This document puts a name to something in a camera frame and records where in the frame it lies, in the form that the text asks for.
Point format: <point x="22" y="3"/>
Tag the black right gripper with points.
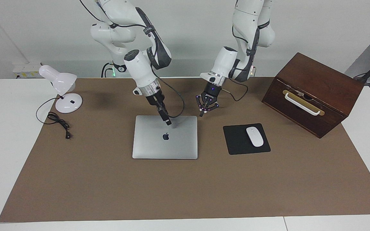
<point x="155" y="99"/>

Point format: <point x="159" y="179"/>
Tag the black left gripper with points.
<point x="212" y="90"/>

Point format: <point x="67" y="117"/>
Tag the grey apple laptop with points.
<point x="153" y="144"/>

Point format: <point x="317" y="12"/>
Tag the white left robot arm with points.
<point x="226" y="61"/>

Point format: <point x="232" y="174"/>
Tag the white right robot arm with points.
<point x="136" y="67"/>

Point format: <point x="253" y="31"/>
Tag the black mouse pad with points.
<point x="236" y="141"/>

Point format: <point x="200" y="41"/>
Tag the white computer mouse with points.
<point x="255" y="137"/>

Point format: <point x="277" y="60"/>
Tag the brown table mat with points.
<point x="172" y="192"/>

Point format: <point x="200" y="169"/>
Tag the white desk lamp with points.
<point x="69" y="104"/>

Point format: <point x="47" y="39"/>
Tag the dark brown wooden box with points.
<point x="320" y="80"/>

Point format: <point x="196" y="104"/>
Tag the white power strip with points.
<point x="27" y="72"/>

